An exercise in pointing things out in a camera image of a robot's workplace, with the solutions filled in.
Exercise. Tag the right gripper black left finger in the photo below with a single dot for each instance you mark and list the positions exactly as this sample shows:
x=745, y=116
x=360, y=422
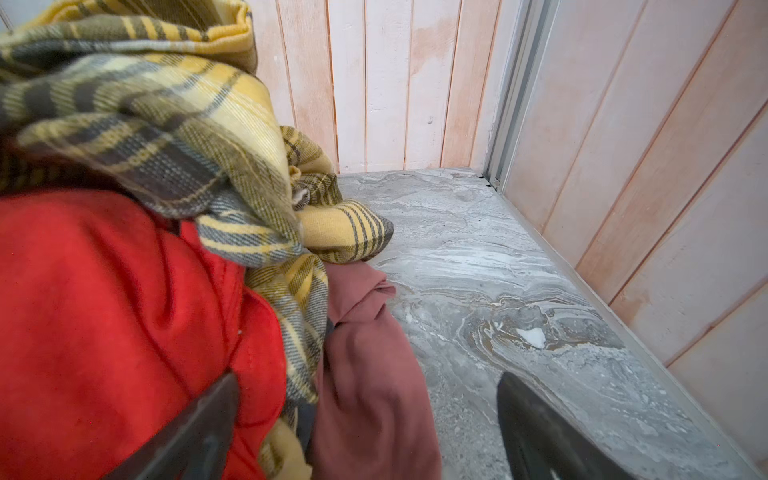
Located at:
x=195, y=444

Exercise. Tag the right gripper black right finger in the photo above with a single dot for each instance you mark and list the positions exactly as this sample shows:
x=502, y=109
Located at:
x=542, y=444

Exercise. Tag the red cloth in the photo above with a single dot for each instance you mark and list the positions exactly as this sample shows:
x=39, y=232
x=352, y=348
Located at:
x=112, y=322

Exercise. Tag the maroon cloth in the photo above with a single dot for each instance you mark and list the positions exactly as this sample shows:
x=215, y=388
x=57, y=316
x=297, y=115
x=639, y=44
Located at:
x=374, y=418

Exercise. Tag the yellow grey plaid cloth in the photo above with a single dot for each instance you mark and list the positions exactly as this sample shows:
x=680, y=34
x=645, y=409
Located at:
x=162, y=97

